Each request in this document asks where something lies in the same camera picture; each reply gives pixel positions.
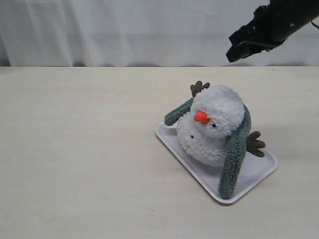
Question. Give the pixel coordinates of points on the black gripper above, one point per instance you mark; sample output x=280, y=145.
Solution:
x=271, y=25

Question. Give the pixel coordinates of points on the white plush snowman toy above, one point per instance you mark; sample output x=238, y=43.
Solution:
x=205, y=130

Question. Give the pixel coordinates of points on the green fleece scarf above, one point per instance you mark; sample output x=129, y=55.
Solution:
x=235, y=152

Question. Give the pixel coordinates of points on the white rectangular plastic tray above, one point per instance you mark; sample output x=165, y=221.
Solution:
x=253, y=171

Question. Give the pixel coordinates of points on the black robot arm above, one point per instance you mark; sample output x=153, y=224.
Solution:
x=309, y=12

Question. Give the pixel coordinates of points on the white curtain backdrop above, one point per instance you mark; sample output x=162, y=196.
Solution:
x=120, y=33

